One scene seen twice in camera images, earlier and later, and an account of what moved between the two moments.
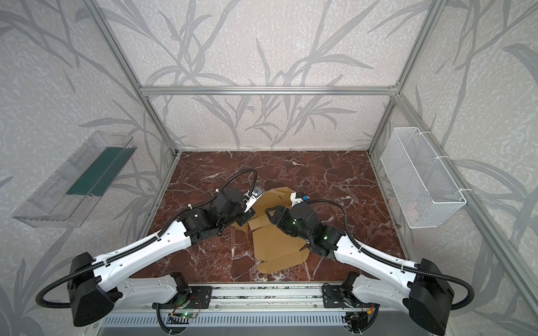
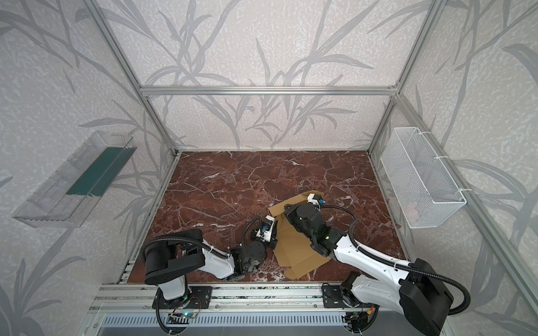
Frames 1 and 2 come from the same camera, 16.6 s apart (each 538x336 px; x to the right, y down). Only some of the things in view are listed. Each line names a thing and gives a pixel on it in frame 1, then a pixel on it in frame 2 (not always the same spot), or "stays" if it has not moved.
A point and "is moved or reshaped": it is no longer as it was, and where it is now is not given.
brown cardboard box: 270,246 is moved or reshaped
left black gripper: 244,213 → 273,241
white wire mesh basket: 424,190 stays
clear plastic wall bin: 67,197 stays
